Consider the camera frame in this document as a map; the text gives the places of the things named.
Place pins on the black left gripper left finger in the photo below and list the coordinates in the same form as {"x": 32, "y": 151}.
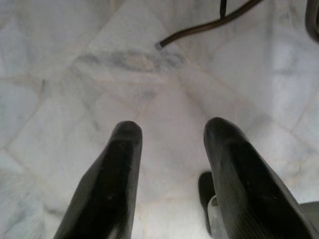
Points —
{"x": 109, "y": 189}

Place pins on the robot foot black and white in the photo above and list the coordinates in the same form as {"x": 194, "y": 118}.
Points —
{"x": 208, "y": 199}

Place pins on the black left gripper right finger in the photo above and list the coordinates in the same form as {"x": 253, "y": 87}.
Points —
{"x": 246, "y": 189}

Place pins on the grey curved chair frame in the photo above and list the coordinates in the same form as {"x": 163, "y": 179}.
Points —
{"x": 312, "y": 18}

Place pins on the dark brown curved chair leg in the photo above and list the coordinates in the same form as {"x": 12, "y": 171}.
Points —
{"x": 207, "y": 25}

